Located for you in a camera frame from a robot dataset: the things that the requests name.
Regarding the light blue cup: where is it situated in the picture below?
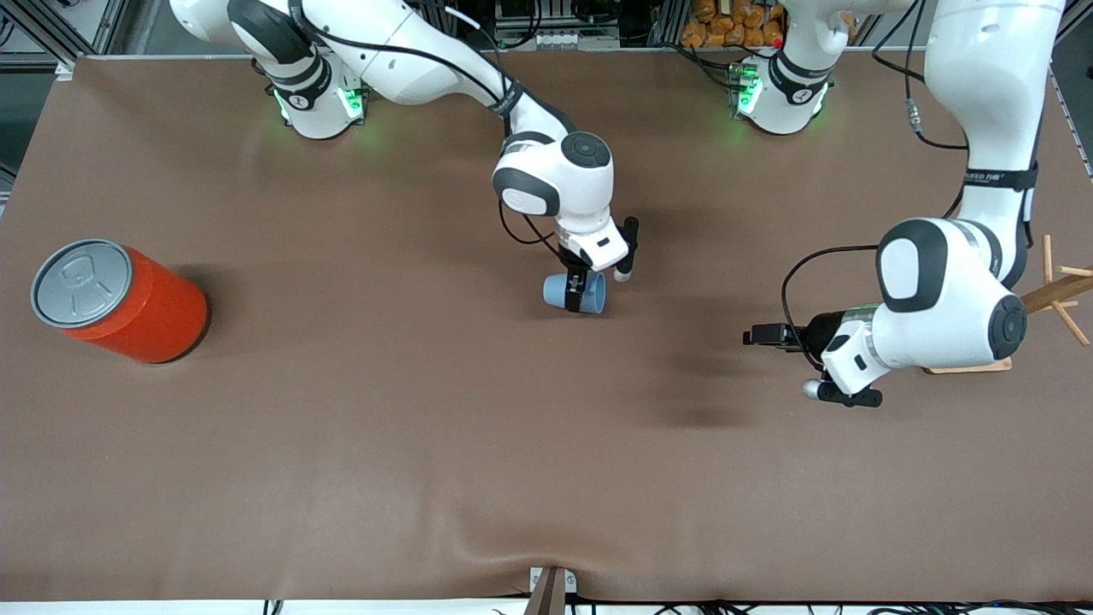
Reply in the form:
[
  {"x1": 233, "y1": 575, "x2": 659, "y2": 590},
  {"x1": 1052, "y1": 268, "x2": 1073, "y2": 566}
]
[{"x1": 542, "y1": 271, "x2": 608, "y2": 316}]

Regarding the wooden cup rack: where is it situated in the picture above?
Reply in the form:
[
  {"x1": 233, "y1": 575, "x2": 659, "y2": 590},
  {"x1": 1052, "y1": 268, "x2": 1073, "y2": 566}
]
[{"x1": 922, "y1": 235, "x2": 1093, "y2": 376}]

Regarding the brown table cloth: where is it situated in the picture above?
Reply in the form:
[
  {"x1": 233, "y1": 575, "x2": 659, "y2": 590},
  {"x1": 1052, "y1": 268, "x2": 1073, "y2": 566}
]
[{"x1": 0, "y1": 50, "x2": 1093, "y2": 604}]

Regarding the white power strip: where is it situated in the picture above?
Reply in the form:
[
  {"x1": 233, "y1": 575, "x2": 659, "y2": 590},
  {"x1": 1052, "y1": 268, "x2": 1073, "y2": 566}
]
[{"x1": 531, "y1": 30, "x2": 621, "y2": 50}]

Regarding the pile of orange snack bags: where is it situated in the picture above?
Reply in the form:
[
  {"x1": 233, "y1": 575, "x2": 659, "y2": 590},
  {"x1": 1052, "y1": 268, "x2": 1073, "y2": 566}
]
[{"x1": 680, "y1": 0, "x2": 786, "y2": 49}]

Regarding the orange can with grey lid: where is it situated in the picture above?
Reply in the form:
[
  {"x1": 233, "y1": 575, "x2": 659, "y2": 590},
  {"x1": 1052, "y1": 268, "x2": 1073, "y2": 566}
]
[{"x1": 30, "y1": 238, "x2": 209, "y2": 366}]

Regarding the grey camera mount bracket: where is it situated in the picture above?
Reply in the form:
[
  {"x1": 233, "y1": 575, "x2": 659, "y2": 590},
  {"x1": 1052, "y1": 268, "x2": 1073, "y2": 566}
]
[{"x1": 523, "y1": 565, "x2": 578, "y2": 615}]

